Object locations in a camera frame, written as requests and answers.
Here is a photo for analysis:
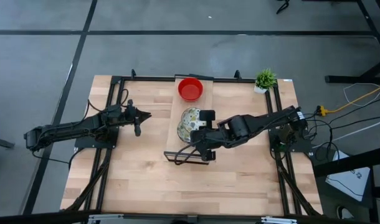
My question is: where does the yellow power cable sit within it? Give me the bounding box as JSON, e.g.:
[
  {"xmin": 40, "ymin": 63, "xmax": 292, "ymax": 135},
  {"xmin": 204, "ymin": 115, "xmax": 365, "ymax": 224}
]
[{"xmin": 316, "ymin": 85, "xmax": 380, "ymax": 118}]

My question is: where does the black stand foot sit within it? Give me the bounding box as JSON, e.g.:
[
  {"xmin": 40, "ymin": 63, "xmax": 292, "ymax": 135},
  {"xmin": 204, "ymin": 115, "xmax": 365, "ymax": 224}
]
[{"xmin": 275, "ymin": 0, "xmax": 291, "ymax": 15}]

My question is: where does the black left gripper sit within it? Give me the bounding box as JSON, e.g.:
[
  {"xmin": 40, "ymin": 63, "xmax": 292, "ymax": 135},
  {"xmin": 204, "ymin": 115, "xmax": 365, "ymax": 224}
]
[{"xmin": 115, "ymin": 99, "xmax": 153, "ymax": 138}]

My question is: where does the black floor cable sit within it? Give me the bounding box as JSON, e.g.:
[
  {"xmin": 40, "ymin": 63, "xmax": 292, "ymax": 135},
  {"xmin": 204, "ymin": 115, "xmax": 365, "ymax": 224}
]
[{"xmin": 331, "ymin": 114, "xmax": 380, "ymax": 131}]

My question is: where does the black aluminium table frame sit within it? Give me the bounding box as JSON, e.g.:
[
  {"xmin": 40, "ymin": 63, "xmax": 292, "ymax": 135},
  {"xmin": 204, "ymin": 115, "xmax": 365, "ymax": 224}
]
[{"xmin": 65, "ymin": 74, "xmax": 323, "ymax": 218}]

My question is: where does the red mini bowl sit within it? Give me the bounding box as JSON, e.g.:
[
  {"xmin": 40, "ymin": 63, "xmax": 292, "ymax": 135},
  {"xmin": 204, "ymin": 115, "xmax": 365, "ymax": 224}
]
[{"xmin": 178, "ymin": 77, "xmax": 204, "ymax": 103}]

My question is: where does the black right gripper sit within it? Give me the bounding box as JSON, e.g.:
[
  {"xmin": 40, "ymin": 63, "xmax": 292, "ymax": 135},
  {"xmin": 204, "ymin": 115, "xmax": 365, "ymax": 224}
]
[{"xmin": 190, "ymin": 110, "xmax": 237, "ymax": 162}]

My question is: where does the black chair foot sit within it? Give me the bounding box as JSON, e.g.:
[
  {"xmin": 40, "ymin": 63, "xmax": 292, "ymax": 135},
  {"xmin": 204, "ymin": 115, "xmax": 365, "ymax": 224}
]
[{"xmin": 0, "ymin": 135, "xmax": 16, "ymax": 150}]

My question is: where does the thin white cable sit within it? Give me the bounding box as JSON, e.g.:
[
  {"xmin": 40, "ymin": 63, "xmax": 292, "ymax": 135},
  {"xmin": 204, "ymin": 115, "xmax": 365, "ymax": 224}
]
[{"xmin": 342, "ymin": 82, "xmax": 380, "ymax": 107}]

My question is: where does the thick white cable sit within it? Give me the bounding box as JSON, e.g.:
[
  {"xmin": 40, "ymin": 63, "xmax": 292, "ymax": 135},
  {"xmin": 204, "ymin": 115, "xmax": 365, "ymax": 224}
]
[{"xmin": 333, "ymin": 116, "xmax": 380, "ymax": 141}]

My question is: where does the white box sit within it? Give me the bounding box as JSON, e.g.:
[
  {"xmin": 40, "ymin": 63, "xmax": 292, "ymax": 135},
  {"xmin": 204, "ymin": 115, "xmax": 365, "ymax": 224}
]
[{"xmin": 325, "ymin": 151, "xmax": 372, "ymax": 202}]

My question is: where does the black desk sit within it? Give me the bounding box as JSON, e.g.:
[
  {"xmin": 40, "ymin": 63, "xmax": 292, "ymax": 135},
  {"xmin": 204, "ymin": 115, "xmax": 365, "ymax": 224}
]
[{"xmin": 313, "ymin": 145, "xmax": 380, "ymax": 224}]

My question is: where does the black desk leg frame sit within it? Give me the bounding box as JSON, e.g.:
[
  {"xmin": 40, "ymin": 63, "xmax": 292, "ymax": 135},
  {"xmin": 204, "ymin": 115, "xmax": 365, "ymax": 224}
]
[{"xmin": 325, "ymin": 0, "xmax": 380, "ymax": 85}]

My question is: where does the black overhead frame beam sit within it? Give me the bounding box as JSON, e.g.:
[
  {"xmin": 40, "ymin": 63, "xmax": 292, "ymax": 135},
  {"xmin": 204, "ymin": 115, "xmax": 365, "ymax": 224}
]
[{"xmin": 0, "ymin": 208, "xmax": 380, "ymax": 224}]

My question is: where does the small green potted plant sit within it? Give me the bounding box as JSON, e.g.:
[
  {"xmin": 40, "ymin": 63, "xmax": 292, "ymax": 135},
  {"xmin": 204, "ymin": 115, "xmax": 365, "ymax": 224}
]
[{"xmin": 254, "ymin": 68, "xmax": 278, "ymax": 95}]

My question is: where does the silver beam bracket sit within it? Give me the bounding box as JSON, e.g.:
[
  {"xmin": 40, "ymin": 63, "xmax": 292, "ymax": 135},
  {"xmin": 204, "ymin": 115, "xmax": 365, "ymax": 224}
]
[
  {"xmin": 87, "ymin": 213, "xmax": 116, "ymax": 224},
  {"xmin": 260, "ymin": 216, "xmax": 298, "ymax": 224}
]

